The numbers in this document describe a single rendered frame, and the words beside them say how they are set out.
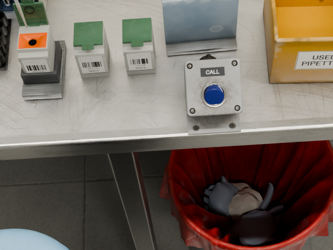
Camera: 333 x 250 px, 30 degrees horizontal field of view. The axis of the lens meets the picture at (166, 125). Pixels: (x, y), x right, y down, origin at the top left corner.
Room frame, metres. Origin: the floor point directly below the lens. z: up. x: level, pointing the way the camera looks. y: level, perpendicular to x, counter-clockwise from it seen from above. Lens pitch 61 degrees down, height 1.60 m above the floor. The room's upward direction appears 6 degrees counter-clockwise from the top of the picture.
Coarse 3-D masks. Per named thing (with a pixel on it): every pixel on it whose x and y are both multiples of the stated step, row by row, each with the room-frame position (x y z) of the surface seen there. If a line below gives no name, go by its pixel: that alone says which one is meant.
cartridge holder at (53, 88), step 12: (60, 48) 0.53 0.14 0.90; (60, 60) 0.51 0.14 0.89; (36, 72) 0.49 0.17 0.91; (48, 72) 0.48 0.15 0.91; (60, 72) 0.50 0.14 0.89; (24, 84) 0.48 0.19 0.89; (36, 84) 0.48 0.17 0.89; (48, 84) 0.48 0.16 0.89; (60, 84) 0.48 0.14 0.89; (24, 96) 0.47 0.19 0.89; (36, 96) 0.46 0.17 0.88; (48, 96) 0.46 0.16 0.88; (60, 96) 0.46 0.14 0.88
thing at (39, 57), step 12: (24, 36) 0.52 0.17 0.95; (36, 36) 0.51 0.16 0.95; (48, 36) 0.51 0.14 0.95; (24, 48) 0.50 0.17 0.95; (36, 48) 0.49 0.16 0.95; (48, 48) 0.50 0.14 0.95; (24, 60) 0.49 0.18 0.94; (36, 60) 0.49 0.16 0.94; (48, 60) 0.49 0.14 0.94; (24, 72) 0.49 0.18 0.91
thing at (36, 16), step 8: (24, 0) 0.54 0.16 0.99; (32, 0) 0.54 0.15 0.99; (16, 8) 0.54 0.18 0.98; (24, 8) 0.54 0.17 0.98; (32, 8) 0.54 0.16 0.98; (40, 8) 0.54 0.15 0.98; (16, 16) 0.54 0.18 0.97; (24, 16) 0.54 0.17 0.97; (32, 16) 0.54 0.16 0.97; (40, 16) 0.53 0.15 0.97; (24, 24) 0.53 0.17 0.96; (32, 24) 0.53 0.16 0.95; (40, 24) 0.53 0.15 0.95; (48, 24) 0.53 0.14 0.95
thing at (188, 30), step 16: (176, 0) 0.53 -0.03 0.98; (192, 0) 0.53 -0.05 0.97; (208, 0) 0.53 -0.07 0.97; (224, 0) 0.53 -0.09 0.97; (176, 16) 0.53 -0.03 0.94; (192, 16) 0.53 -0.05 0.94; (208, 16) 0.53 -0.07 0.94; (224, 16) 0.53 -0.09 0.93; (176, 32) 0.53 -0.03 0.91; (192, 32) 0.53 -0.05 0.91; (208, 32) 0.53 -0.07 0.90; (224, 32) 0.53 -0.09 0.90; (176, 48) 0.52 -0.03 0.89; (192, 48) 0.52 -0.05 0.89; (208, 48) 0.51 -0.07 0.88; (224, 48) 0.51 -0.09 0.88
